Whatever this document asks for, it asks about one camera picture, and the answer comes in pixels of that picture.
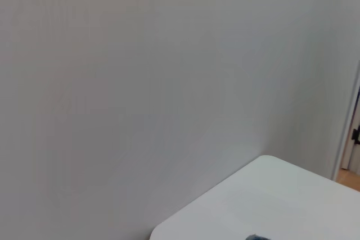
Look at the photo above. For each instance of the white door frame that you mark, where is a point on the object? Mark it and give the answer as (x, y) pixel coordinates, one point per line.
(341, 150)

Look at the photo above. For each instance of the blue denim shorts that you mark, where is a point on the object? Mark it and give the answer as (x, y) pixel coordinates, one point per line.
(257, 237)

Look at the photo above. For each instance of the black door hinge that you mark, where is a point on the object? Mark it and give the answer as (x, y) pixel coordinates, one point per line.
(356, 136)

